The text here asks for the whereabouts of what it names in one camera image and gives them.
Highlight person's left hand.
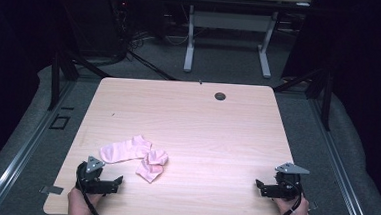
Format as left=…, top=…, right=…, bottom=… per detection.
left=66, top=185, right=103, bottom=215

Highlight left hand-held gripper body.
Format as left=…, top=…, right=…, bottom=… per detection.
left=74, top=155, right=122, bottom=196

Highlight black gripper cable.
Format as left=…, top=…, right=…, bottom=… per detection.
left=74, top=167, right=110, bottom=215
left=271, top=179, right=306, bottom=215

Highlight white desk with metal legs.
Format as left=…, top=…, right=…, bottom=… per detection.
left=164, top=0, right=315, bottom=82

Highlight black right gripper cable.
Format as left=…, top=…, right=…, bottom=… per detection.
left=271, top=179, right=306, bottom=215

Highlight black metal frame stand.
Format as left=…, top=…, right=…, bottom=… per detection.
left=270, top=63, right=336, bottom=132
left=47, top=49, right=115, bottom=116

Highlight round cable grommet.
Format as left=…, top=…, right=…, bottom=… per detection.
left=213, top=91, right=228, bottom=103

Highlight long pink sock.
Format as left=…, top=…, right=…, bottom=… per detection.
left=98, top=132, right=154, bottom=167

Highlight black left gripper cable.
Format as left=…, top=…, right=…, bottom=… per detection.
left=74, top=167, right=110, bottom=215

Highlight person's right hand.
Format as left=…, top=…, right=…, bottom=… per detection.
left=271, top=193, right=311, bottom=215

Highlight black floor cables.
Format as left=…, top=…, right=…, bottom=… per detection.
left=106, top=0, right=186, bottom=83

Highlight small grey metal bracket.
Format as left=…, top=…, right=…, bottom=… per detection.
left=38, top=184, right=65, bottom=196

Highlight aluminium floor rail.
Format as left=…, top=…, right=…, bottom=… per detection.
left=0, top=75, right=78, bottom=215
left=303, top=96, right=381, bottom=215

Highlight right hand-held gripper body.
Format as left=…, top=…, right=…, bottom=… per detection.
left=259, top=160, right=311, bottom=201

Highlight crumpled pink sock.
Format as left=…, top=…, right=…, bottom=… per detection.
left=135, top=147, right=170, bottom=185

